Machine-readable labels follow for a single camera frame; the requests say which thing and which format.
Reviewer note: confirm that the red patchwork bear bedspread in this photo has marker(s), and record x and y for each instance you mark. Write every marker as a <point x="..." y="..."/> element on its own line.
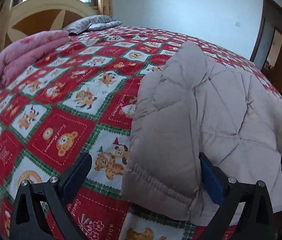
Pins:
<point x="81" y="98"/>

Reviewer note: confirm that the beige quilted down jacket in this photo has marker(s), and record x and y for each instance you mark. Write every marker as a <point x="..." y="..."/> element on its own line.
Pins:
<point x="197" y="105"/>

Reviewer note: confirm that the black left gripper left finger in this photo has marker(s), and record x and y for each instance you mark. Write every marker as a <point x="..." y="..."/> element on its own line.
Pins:
<point x="28" y="220"/>

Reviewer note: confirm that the striped grey pillow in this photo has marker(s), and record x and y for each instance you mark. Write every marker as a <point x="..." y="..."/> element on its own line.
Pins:
<point x="91" y="23"/>

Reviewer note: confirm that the cream and brown headboard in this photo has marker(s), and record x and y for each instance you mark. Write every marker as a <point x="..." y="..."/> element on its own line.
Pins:
<point x="34" y="16"/>

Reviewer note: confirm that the pink folded blanket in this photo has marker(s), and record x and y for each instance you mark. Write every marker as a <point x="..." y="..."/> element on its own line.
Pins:
<point x="25" y="52"/>

